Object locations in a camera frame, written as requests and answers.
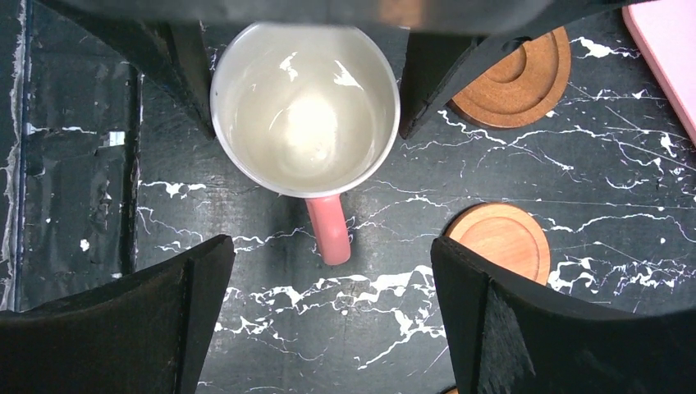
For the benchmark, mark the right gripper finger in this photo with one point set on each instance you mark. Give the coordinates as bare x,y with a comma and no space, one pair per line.
147,332
508,334

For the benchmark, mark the plain brown coaster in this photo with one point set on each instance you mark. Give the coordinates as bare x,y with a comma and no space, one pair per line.
507,236

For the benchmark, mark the pink serving tray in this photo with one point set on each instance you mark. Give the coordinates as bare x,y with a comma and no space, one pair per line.
664,32

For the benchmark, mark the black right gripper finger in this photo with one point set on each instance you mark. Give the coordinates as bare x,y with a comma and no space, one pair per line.
437,66
171,54

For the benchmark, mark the brown grooved wooden coaster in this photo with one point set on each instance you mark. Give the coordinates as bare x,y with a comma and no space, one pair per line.
521,88

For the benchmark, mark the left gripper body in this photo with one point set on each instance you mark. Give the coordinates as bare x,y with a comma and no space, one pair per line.
445,17

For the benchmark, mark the pink mug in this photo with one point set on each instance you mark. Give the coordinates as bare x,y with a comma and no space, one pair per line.
307,111

